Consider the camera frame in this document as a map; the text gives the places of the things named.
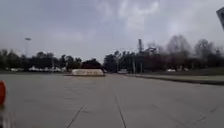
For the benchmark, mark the tall floodlight mast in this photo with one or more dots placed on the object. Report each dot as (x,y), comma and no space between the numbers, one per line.
(27,46)

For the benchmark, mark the low white stone block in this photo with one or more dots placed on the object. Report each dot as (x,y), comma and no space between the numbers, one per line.
(87,72)

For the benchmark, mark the row of dark trees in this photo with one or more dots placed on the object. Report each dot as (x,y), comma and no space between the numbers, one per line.
(150,60)

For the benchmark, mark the grey glass-fronted building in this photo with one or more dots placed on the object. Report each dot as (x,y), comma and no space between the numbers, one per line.
(221,16)

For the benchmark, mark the white car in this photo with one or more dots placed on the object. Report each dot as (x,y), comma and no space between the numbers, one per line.
(122,71)

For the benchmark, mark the distant tall tower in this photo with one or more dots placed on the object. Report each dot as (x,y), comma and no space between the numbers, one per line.
(140,45)

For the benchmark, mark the row of parked vehicles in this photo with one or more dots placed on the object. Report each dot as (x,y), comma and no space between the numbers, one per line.
(40,69)

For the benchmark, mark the red orange rounded object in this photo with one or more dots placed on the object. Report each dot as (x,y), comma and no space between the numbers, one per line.
(2,92)

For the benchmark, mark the grey concrete paved plaza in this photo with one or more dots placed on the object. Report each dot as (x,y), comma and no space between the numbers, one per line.
(100,100)

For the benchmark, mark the grass strip with kerb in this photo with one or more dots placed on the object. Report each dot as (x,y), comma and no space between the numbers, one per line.
(186,78)

